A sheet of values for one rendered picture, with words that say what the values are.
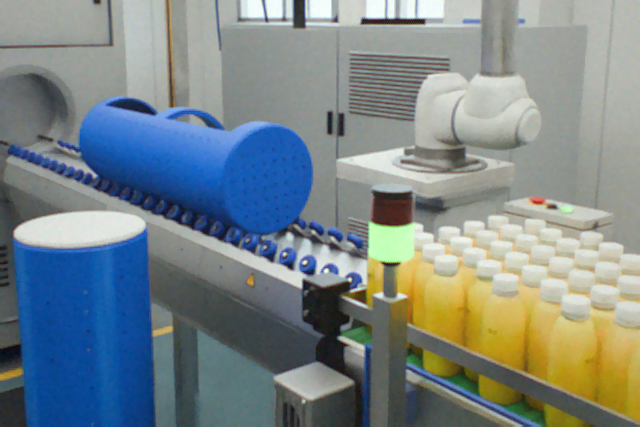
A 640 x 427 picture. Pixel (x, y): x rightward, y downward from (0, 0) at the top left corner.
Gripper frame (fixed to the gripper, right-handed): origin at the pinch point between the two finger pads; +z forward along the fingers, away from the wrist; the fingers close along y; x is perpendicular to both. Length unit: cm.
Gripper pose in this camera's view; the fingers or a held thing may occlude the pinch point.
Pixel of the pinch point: (299, 13)
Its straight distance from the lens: 198.5
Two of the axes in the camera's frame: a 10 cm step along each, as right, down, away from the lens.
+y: 3.2, 2.1, -9.2
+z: -0.1, 9.8, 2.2
